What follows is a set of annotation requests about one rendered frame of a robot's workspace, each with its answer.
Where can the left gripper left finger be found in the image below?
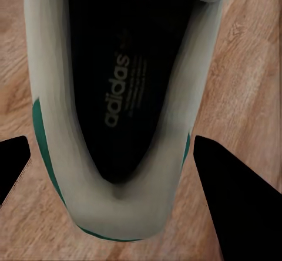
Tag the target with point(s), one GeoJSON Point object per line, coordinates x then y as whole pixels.
{"type": "Point", "coordinates": [14, 154]}

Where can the gym shoe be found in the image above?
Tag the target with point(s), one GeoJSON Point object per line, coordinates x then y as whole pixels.
{"type": "Point", "coordinates": [116, 86]}

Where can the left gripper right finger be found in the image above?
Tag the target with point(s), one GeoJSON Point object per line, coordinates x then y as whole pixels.
{"type": "Point", "coordinates": [245, 209]}

